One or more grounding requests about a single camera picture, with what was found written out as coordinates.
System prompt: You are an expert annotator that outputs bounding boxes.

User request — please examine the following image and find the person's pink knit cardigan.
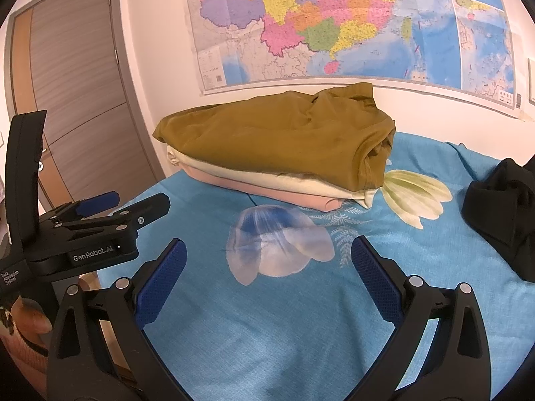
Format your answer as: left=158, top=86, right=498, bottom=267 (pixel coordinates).
left=0, top=305, right=48, bottom=389

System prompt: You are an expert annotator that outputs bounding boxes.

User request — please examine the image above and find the colourful wall map poster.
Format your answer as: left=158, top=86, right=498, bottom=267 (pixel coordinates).
left=183, top=0, right=523, bottom=111

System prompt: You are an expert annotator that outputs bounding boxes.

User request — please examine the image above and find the grey wooden door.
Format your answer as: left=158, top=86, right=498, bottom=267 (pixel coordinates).
left=8, top=0, right=166, bottom=218

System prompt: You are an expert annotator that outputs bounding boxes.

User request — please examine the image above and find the olive green garment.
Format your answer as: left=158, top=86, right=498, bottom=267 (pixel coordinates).
left=152, top=82, right=396, bottom=190

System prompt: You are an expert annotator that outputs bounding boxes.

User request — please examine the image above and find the cream garment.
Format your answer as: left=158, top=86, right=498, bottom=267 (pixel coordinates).
left=166, top=146, right=391, bottom=209

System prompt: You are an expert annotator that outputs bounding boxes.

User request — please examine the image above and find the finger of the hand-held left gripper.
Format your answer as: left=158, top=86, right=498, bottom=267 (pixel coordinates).
left=54, top=193, right=171, bottom=239
left=39, top=191, right=120, bottom=227

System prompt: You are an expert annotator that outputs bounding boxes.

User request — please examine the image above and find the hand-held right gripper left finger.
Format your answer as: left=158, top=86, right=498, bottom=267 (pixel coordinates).
left=46, top=237, right=197, bottom=401

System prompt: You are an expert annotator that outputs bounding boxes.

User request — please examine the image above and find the person's left hand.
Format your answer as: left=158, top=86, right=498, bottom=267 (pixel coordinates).
left=8, top=294, right=53, bottom=337

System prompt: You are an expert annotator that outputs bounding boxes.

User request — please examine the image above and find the pink garment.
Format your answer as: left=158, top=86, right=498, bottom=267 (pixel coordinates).
left=184, top=165, right=341, bottom=212

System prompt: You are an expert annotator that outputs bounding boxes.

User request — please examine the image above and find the black garment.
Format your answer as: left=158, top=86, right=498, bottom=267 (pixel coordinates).
left=462, top=158, right=535, bottom=282

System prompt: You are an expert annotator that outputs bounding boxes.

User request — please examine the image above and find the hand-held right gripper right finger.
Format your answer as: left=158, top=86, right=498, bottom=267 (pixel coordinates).
left=343, top=235, right=492, bottom=401

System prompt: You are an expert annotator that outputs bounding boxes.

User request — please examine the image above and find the blue printed bed sheet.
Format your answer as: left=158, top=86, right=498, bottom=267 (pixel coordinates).
left=96, top=131, right=535, bottom=401

